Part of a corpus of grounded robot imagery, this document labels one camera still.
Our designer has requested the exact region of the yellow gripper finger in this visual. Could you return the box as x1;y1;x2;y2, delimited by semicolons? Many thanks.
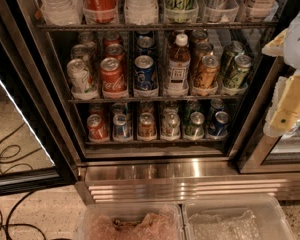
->
263;71;300;137
261;29;288;57

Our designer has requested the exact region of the green can shelf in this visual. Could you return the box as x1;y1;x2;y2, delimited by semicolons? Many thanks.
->
220;40;245;76
185;112;205;140
223;54;252;89

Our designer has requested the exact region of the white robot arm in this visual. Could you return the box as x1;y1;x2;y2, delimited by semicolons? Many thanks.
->
262;12;300;137

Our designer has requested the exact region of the gold can shelf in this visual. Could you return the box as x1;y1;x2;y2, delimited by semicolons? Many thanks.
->
190;41;214;73
194;55;220;89
138;112;156;141

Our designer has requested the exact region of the front gold can middle shelf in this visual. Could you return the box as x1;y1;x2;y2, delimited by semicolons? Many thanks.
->
194;55;220;89

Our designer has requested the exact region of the green can bottom shelf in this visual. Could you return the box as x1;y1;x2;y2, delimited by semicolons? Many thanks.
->
185;112;205;140

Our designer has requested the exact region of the front blue can middle shelf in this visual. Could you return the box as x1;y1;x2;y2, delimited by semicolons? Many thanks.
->
134;55;155;91

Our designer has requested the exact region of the clear bottle top middle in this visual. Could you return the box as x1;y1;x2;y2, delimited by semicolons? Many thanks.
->
124;0;159;25

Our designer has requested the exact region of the clear bottle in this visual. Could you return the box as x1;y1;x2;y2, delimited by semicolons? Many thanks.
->
124;0;159;25
40;0;83;26

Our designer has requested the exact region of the gold can bottom shelf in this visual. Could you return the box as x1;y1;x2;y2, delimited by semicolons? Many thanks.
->
138;112;156;141

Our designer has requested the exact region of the middle red cola can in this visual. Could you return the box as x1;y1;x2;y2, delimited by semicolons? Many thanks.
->
105;44;126;66

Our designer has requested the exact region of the red cola can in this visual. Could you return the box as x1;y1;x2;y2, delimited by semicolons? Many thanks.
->
100;57;126;93
105;44;126;66

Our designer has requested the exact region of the front red cola can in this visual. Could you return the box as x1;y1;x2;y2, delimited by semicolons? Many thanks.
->
100;57;126;93

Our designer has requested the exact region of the blue white can bottom shelf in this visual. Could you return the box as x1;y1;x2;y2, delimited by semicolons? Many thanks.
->
113;113;131;141

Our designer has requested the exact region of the red can bottom shelf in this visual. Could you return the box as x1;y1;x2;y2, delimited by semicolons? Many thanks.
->
87;114;108;141

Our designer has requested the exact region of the front white can middle shelf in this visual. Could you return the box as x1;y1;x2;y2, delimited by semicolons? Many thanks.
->
67;59;95;94

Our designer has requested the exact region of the open glass fridge door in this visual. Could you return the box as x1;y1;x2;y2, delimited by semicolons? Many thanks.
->
0;0;78;195

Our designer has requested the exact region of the brown tea bottle white cap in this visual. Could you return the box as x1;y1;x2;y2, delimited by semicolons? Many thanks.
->
165;33;191;90

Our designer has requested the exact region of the right clear plastic bin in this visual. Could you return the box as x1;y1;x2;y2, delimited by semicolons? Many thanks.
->
182;194;296;240

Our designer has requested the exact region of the clear plastic bin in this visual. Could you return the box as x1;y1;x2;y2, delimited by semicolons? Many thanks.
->
75;202;185;240
182;194;296;240

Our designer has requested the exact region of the left clear plastic bin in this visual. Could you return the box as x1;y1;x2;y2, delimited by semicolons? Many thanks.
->
75;202;185;240

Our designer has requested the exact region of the clear bottle top left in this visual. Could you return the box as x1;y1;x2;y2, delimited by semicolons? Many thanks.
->
40;0;83;26

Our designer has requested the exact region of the black floor cable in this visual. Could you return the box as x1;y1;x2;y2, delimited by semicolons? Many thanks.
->
0;190;48;240

